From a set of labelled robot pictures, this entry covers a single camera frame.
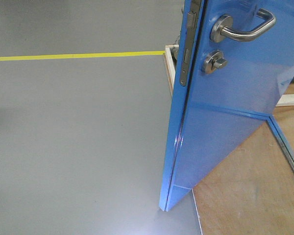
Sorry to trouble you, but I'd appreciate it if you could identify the blue door frame threshold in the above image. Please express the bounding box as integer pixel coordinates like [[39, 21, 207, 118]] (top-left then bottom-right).
[[267, 115, 294, 173]]

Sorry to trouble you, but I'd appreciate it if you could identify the steel door lever handle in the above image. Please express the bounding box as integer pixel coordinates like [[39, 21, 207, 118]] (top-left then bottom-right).
[[210, 8, 276, 43]]

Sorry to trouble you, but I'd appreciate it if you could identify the plywood base platform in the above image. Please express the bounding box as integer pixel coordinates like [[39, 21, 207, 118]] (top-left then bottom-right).
[[162, 52, 294, 235]]

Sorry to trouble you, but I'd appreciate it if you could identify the yellow floor tape line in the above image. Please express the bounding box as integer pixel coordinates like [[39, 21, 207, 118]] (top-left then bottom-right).
[[0, 50, 165, 62]]

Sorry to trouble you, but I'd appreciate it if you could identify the blue door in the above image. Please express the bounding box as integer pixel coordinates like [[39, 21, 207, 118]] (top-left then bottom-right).
[[159, 0, 294, 211]]

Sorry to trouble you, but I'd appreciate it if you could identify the steel thumb turn lock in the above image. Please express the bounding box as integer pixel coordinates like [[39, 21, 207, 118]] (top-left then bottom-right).
[[201, 49, 227, 74]]

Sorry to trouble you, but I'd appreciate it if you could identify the white wooden base frame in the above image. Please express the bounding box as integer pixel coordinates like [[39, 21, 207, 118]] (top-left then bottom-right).
[[164, 45, 294, 107]]

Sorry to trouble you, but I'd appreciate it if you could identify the steel latch faceplate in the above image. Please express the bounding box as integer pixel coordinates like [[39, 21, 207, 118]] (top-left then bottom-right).
[[179, 0, 201, 86]]

